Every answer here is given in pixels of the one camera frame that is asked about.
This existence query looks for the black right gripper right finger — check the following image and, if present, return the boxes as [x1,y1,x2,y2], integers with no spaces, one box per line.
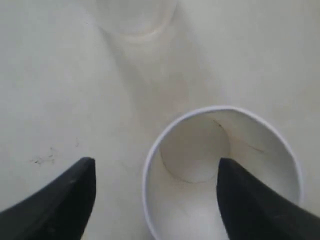
[216,158,320,240]

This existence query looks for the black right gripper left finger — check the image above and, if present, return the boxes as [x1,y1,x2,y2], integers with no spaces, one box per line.
[0,157,96,240]

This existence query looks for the white paper cup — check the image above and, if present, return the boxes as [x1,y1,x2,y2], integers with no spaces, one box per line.
[142,105,304,240]

